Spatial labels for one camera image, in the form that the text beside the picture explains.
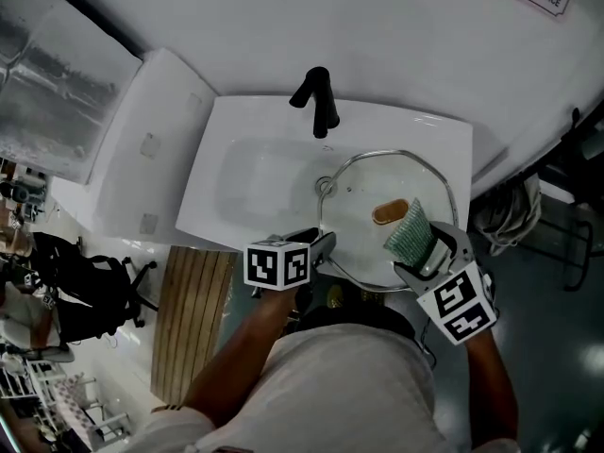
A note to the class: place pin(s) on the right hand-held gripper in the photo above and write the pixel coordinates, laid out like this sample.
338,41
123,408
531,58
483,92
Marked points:
462,305

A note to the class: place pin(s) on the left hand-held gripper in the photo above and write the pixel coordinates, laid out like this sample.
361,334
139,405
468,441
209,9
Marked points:
276,264

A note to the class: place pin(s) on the green scrubbing sponge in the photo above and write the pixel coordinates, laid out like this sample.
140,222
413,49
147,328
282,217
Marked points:
408,236

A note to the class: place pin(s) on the glass pot lid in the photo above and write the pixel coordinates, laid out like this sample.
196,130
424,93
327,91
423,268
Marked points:
368,177

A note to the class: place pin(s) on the person's right forearm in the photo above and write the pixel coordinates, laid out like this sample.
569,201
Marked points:
491,385

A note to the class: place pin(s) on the person's left forearm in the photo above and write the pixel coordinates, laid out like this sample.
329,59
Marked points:
240,361

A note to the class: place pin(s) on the metal sink drain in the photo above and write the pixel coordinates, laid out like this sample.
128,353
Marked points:
325,186

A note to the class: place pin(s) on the gold shoe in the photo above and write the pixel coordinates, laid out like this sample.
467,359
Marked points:
371,296
335,296

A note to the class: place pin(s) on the person's black trousers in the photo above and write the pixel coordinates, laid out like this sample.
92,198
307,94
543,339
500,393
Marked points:
373,319

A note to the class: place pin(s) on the white ceramic sink basin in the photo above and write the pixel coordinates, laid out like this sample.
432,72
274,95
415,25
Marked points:
255,177

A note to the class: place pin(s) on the grey towel on rack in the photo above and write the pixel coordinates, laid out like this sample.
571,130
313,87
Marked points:
509,215

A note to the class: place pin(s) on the black faucet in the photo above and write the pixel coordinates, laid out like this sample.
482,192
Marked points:
323,106

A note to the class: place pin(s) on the wooden slatted platform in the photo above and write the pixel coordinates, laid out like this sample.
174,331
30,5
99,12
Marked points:
193,323

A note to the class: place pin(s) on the black metal rack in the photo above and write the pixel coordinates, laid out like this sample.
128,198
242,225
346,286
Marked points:
585,257

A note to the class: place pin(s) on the person's white shirt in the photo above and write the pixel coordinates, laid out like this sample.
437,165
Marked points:
340,394

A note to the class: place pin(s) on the black office chair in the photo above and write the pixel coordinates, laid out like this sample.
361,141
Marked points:
89,286

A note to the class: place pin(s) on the frosted glass panel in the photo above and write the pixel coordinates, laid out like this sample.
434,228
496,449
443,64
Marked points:
52,88

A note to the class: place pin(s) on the white metal shelf rack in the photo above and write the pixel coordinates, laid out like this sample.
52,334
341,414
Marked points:
42,380

